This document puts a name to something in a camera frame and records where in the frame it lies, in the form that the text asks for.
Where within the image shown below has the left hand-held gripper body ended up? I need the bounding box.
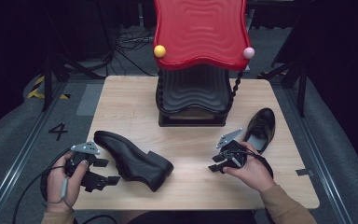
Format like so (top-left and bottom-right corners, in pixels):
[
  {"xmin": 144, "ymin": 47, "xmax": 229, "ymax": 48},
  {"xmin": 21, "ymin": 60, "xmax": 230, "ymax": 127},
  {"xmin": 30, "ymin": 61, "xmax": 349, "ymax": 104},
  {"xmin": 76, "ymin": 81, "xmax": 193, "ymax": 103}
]
[{"xmin": 64, "ymin": 141, "xmax": 102, "ymax": 180}]

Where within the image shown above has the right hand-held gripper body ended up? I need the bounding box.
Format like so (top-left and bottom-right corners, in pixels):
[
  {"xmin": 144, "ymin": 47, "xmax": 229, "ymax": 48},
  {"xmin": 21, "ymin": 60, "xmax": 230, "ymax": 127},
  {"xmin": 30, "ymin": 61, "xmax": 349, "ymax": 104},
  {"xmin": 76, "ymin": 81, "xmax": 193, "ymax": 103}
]
[{"xmin": 215, "ymin": 127, "xmax": 249, "ymax": 170}]

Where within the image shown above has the black leather shoe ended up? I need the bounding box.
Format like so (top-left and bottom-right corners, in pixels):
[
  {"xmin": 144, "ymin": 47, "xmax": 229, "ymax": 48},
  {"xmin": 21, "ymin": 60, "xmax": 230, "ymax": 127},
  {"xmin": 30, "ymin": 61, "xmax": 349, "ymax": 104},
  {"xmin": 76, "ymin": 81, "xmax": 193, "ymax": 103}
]
[
  {"xmin": 242, "ymin": 107, "xmax": 277, "ymax": 154},
  {"xmin": 93, "ymin": 130, "xmax": 175, "ymax": 193}
]

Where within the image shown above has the person's right hand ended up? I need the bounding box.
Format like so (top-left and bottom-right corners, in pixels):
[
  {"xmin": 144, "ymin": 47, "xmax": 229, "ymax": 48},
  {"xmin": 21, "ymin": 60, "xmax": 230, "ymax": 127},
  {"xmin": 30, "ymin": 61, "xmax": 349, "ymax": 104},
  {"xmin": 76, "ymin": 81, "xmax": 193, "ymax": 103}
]
[{"xmin": 223, "ymin": 141, "xmax": 277, "ymax": 194}]

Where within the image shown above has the person's left hand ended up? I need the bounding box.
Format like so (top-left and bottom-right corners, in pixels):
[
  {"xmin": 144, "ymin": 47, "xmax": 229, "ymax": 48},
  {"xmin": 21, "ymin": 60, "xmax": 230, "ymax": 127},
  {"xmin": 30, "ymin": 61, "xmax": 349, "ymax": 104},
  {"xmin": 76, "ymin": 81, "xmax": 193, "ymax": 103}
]
[{"xmin": 45, "ymin": 151, "xmax": 90, "ymax": 215}]

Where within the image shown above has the black metal stand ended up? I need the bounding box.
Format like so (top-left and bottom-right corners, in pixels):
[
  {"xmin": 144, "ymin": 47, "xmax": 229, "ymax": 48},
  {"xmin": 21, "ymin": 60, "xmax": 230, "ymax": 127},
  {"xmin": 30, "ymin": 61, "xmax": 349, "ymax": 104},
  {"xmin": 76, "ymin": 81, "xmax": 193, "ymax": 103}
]
[
  {"xmin": 41, "ymin": 50, "xmax": 108, "ymax": 112},
  {"xmin": 256, "ymin": 60, "xmax": 310, "ymax": 119}
]

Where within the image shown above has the red and black shoe rack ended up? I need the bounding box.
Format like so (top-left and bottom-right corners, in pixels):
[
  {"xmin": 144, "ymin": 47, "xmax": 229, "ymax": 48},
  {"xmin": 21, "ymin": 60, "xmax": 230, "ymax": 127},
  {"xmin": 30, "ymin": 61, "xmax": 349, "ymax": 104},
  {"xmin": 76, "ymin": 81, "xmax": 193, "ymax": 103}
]
[{"xmin": 153, "ymin": 0, "xmax": 255, "ymax": 128}]

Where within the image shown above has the grey cord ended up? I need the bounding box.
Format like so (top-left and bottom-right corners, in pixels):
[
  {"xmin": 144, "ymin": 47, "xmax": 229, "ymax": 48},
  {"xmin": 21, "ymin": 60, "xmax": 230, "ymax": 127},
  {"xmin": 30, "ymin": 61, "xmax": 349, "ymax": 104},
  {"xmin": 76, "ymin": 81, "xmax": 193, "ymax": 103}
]
[{"xmin": 42, "ymin": 176, "xmax": 76, "ymax": 213}]

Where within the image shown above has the metal floor rail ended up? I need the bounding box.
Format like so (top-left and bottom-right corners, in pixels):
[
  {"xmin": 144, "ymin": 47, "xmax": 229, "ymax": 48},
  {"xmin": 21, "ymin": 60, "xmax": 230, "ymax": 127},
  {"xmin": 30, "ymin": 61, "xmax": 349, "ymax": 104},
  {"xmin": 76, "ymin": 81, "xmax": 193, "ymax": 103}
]
[
  {"xmin": 283, "ymin": 88, "xmax": 357, "ymax": 224},
  {"xmin": 0, "ymin": 81, "xmax": 70, "ymax": 224}
]

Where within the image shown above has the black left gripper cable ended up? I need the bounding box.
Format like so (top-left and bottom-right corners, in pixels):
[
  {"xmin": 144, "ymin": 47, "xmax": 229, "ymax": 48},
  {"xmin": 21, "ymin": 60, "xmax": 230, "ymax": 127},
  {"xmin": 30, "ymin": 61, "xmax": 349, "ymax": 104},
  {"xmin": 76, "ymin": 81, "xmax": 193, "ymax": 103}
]
[{"xmin": 11, "ymin": 147, "xmax": 76, "ymax": 224}]

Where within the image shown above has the bundle of black floor cables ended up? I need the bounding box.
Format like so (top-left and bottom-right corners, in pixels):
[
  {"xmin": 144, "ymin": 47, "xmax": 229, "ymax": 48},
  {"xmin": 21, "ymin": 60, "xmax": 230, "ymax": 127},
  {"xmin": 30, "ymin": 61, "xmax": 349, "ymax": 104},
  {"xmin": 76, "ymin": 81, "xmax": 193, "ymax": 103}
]
[{"xmin": 105, "ymin": 26, "xmax": 157, "ymax": 77}]

